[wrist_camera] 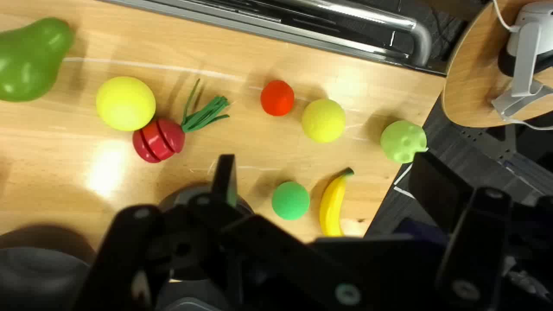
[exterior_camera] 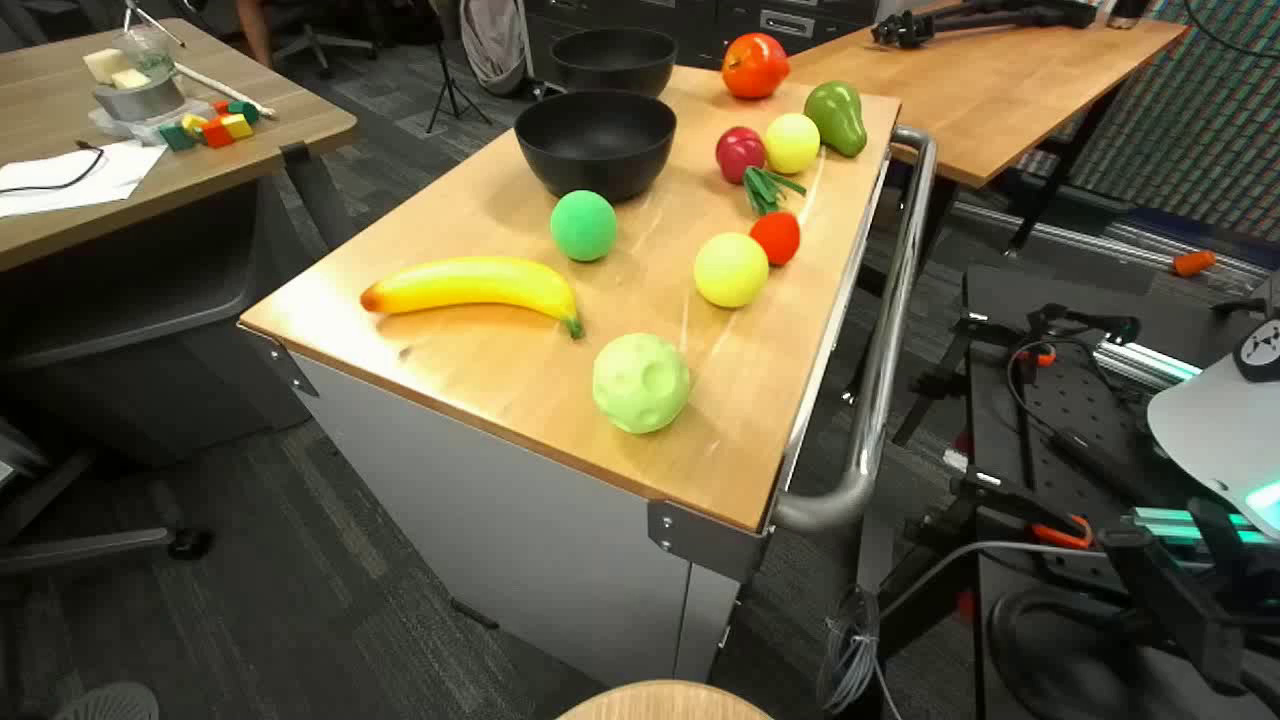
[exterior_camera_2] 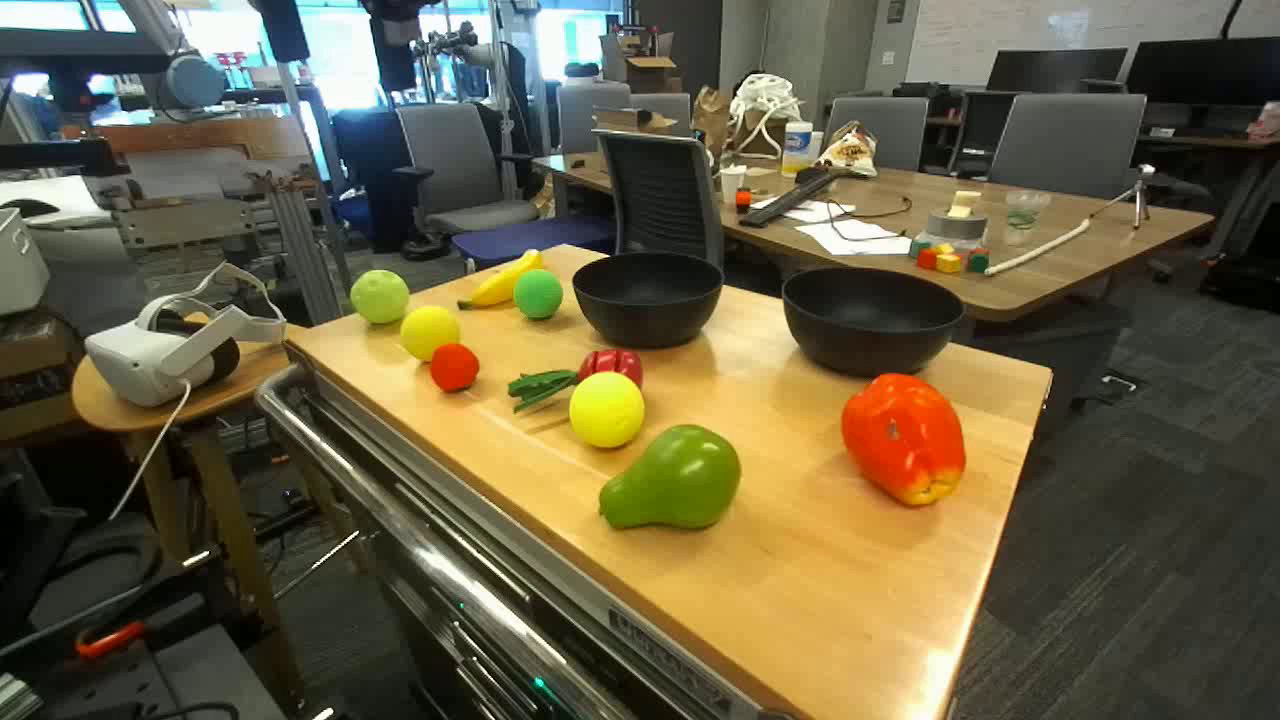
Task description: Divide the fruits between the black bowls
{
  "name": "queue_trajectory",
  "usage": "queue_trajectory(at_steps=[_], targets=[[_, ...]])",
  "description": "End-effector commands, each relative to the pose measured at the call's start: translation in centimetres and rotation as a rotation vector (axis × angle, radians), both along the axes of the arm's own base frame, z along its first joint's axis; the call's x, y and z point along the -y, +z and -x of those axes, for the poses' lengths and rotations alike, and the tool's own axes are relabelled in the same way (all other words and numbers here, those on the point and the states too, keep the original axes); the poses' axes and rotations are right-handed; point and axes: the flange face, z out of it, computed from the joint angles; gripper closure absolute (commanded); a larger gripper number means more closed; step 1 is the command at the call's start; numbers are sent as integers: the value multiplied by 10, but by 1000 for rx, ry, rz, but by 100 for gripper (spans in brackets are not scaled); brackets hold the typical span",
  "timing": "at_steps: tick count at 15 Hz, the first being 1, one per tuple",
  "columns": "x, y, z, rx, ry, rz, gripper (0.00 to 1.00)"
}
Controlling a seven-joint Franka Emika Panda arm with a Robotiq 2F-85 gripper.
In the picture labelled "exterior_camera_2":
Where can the large yellow ball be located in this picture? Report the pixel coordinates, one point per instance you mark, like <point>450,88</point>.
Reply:
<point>607,409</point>

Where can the green pear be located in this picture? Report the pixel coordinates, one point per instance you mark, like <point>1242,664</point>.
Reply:
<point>687,477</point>

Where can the yellow banana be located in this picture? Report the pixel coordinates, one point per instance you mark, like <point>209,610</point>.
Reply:
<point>499,288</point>

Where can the small yellow lemon ball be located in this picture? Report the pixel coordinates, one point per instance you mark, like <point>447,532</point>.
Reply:
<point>424,330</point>

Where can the light green dimpled ball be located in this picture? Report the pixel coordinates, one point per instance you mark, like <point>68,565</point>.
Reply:
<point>383,294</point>

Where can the near black bowl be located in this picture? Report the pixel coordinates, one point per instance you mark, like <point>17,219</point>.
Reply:
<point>649,299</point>

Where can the black bowl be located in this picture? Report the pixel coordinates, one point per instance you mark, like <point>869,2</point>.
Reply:
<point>649,299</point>
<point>866,320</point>

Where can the red radish with greens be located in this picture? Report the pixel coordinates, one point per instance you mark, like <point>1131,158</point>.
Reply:
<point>542,387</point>

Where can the dark green ball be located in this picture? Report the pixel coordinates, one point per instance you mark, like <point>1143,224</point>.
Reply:
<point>537,294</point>

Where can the grey mesh office chair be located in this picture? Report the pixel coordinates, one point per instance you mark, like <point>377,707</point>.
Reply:
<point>662,194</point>

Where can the small red tomato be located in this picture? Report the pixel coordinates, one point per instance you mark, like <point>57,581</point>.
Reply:
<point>453,365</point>

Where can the far black bowl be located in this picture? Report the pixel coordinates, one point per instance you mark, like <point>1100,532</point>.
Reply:
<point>866,320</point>

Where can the white papers on desk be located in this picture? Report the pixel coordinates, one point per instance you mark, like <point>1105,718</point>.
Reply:
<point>856,238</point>

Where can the grey office chair left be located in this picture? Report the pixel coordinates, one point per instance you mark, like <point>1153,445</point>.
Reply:
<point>462,185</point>

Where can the coloured toy blocks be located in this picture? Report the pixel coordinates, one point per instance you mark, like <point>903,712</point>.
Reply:
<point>949,259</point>

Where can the clear plastic container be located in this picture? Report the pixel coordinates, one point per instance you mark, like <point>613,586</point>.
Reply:
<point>966,219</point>

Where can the wooden office desk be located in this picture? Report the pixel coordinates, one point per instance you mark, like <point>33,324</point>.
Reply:
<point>1039,247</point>

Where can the round wooden stool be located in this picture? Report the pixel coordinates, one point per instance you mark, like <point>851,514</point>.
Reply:
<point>182,459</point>

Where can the white VR headset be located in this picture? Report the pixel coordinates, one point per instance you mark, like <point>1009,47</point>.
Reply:
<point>182,343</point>

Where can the black computer monitor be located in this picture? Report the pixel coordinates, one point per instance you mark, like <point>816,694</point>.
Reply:
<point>1054,68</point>

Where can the grey office chair right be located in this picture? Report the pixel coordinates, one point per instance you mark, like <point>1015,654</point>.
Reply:
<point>1071,141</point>

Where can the metal cart handle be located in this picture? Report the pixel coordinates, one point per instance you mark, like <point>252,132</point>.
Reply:
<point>482,632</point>

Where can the orange handled clamp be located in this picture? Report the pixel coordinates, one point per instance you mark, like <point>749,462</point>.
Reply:
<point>110,641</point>

